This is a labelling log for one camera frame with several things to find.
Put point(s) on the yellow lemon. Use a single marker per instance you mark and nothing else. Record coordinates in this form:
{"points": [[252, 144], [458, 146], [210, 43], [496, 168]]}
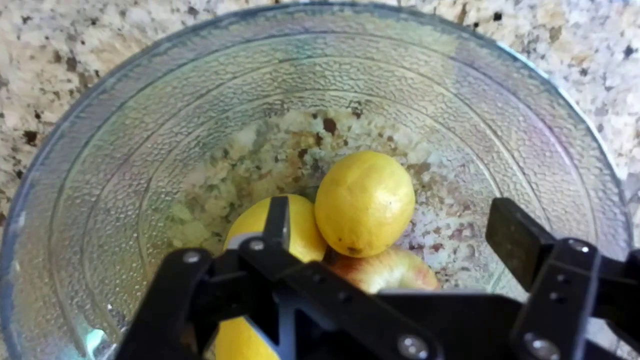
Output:
{"points": [[306, 231], [363, 203], [240, 341]]}

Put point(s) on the red yellow apple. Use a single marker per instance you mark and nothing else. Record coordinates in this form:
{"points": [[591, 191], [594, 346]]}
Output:
{"points": [[387, 273]]}

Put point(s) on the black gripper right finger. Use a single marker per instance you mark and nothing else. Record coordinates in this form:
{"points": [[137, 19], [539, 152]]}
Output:
{"points": [[560, 292]]}

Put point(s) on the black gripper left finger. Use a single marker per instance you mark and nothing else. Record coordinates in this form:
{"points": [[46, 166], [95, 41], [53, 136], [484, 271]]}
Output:
{"points": [[177, 300]]}

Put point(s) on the clear glass bowl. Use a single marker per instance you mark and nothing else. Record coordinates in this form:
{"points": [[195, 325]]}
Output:
{"points": [[132, 166]]}

